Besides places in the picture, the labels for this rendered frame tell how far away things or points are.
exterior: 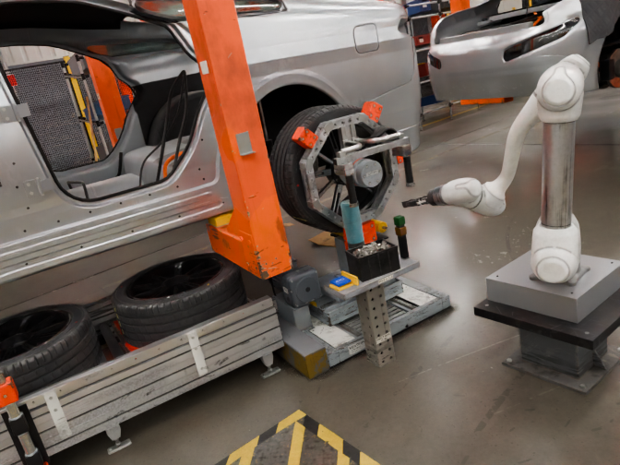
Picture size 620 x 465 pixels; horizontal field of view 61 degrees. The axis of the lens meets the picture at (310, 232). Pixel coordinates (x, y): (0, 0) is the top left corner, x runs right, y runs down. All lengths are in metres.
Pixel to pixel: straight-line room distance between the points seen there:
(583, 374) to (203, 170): 1.97
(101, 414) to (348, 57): 2.22
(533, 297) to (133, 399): 1.72
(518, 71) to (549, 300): 2.90
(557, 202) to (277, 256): 1.19
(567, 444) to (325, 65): 2.17
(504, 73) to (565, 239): 3.02
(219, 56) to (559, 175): 1.36
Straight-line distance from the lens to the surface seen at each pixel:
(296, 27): 3.05
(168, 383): 2.53
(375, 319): 2.48
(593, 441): 2.20
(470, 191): 2.21
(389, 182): 2.84
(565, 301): 2.23
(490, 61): 4.98
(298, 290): 2.71
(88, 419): 2.51
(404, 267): 2.47
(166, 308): 2.55
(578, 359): 2.41
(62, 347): 2.55
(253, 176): 2.32
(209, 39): 2.27
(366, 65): 3.26
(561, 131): 1.97
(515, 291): 2.34
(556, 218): 2.05
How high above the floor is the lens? 1.42
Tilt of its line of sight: 18 degrees down
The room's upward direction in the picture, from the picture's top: 12 degrees counter-clockwise
